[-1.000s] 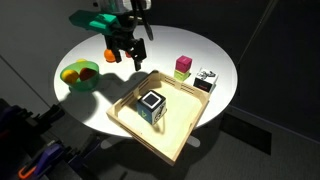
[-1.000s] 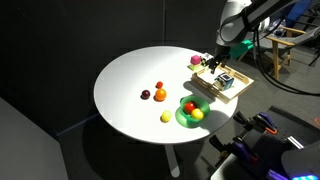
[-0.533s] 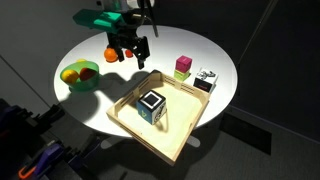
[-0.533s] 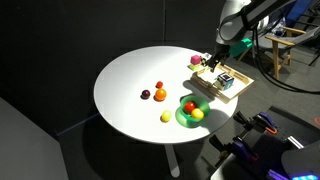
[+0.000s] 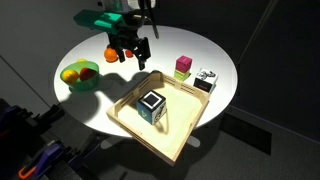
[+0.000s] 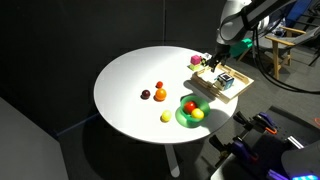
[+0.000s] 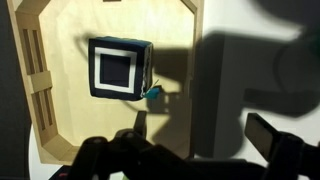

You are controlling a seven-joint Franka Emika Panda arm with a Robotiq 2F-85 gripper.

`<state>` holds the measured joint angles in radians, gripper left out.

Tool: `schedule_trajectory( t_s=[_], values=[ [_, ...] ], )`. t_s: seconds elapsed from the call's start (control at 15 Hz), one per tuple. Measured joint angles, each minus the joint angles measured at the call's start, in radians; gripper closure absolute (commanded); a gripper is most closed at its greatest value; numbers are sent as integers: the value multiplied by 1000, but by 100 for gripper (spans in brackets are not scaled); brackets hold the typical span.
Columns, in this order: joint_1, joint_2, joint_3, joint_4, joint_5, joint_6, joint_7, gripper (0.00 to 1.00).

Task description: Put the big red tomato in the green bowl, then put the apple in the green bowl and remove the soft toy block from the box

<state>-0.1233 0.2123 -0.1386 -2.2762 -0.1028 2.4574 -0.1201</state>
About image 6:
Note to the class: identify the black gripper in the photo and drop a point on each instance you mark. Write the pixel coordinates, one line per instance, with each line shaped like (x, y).
(221, 52)

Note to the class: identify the big red tomato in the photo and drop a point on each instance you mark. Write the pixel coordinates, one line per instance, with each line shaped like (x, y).
(189, 107)

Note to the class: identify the yellow apple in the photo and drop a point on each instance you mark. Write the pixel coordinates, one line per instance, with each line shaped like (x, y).
(198, 114)

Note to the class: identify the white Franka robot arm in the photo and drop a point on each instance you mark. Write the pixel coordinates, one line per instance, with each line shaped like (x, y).
(240, 20)

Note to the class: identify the white robot base blue light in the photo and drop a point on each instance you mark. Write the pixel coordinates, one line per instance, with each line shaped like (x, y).
(300, 160)

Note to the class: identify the small red tomato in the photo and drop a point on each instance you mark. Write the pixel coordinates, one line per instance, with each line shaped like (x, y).
(159, 84)

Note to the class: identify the green plastic bowl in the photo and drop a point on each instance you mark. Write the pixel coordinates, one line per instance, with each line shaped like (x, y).
(181, 120)

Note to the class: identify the black white patterned cube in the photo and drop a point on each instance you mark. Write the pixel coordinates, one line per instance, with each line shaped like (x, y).
(206, 58)

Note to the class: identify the wooden tray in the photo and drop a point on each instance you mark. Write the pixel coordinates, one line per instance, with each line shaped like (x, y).
(206, 78)

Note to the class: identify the pink cube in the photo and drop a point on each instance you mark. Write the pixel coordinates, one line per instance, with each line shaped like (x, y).
(195, 59)

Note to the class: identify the lime green cube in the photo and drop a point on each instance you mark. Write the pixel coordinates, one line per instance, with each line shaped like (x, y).
(194, 67)

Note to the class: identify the wooden armchair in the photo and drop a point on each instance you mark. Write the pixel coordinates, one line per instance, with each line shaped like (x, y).
(276, 46)

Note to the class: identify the orange fruit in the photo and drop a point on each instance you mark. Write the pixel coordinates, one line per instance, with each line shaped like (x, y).
(160, 94)

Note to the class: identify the clear plastic bag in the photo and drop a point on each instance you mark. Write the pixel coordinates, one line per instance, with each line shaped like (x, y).
(279, 28)

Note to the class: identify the purple orange spring clamp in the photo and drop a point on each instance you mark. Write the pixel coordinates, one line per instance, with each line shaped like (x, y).
(241, 150)
(265, 120)

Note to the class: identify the yellow lemon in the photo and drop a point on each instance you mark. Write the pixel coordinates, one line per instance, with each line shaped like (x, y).
(166, 115)

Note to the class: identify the dark purple plum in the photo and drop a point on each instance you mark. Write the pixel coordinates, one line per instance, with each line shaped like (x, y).
(145, 94)

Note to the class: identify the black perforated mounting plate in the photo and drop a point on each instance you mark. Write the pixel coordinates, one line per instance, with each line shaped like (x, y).
(270, 146)

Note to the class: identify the blue fabric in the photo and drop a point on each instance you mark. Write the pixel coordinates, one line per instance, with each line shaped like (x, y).
(300, 10)

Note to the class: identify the white table leg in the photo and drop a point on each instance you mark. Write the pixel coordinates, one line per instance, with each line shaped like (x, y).
(172, 160)

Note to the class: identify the grey cabinet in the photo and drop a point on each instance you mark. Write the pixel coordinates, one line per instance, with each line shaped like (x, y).
(26, 150)

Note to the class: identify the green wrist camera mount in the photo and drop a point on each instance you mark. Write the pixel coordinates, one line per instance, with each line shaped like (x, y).
(241, 47)

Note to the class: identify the silver aluminium rail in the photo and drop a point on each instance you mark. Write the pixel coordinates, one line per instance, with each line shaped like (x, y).
(295, 142)
(276, 175)

